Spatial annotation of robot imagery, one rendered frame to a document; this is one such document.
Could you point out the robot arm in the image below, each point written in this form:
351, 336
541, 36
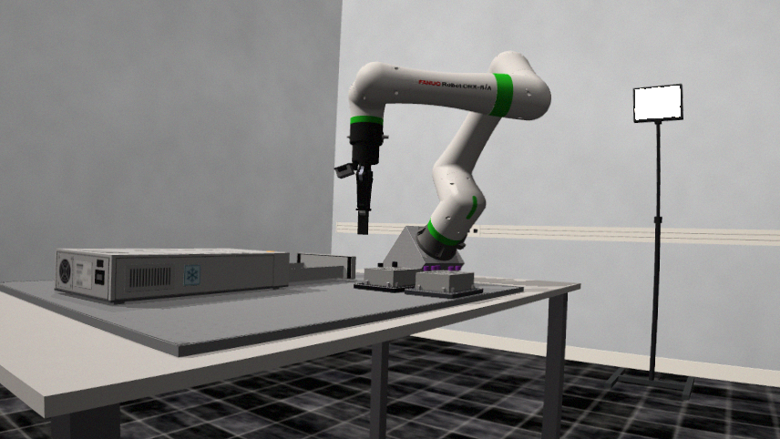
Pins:
514, 90

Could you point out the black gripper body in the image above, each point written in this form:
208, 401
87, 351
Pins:
365, 155

